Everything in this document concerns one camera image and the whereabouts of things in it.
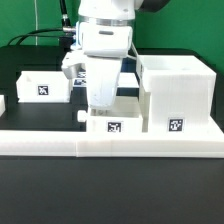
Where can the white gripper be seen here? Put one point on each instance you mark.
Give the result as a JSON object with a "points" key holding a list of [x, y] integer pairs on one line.
{"points": [[101, 50]]}

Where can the white front drawer tray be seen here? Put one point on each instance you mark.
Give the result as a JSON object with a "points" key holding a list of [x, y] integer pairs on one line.
{"points": [[124, 117]]}

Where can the white drawer tray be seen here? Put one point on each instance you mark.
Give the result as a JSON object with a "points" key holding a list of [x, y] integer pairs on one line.
{"points": [[43, 87], [124, 117]]}

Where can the white drawer cabinet box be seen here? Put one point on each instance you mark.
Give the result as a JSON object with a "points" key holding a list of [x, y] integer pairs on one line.
{"points": [[175, 93]]}

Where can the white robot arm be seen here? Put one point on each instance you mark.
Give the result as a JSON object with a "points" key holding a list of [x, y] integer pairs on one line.
{"points": [[114, 13]]}

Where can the white marker sheet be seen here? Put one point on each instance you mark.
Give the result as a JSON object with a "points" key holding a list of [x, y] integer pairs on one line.
{"points": [[125, 80]]}

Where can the white L-shaped fence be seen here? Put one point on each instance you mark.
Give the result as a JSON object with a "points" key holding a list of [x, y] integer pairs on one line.
{"points": [[79, 144]]}

